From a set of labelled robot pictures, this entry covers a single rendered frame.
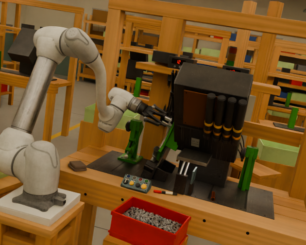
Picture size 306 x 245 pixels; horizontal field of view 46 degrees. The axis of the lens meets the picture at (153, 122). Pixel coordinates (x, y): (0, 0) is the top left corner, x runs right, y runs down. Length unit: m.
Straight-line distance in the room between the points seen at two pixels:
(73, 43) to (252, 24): 1.12
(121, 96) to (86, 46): 0.53
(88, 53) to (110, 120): 0.50
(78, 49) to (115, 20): 0.80
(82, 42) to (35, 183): 0.68
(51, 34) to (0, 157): 0.63
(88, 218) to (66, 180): 0.82
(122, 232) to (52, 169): 0.42
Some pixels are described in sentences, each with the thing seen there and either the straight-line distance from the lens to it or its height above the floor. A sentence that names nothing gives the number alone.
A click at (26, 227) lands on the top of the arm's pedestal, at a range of 1.69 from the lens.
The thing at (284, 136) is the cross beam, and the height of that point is 1.24.
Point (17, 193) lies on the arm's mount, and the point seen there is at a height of 0.88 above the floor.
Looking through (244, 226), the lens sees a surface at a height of 0.88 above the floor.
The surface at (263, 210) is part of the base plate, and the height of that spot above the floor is 0.90.
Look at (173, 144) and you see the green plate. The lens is 2.08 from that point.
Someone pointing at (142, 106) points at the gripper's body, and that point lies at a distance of 2.19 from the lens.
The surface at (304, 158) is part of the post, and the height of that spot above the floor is 1.15.
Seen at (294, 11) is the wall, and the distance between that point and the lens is 12.25.
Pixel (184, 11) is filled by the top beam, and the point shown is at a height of 1.90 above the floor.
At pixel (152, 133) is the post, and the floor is 1.07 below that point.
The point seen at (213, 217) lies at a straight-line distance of 1.90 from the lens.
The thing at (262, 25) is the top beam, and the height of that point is 1.88.
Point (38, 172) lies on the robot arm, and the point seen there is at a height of 1.05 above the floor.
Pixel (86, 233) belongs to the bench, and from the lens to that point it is 2.95.
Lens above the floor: 1.68
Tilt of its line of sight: 12 degrees down
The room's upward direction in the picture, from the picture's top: 10 degrees clockwise
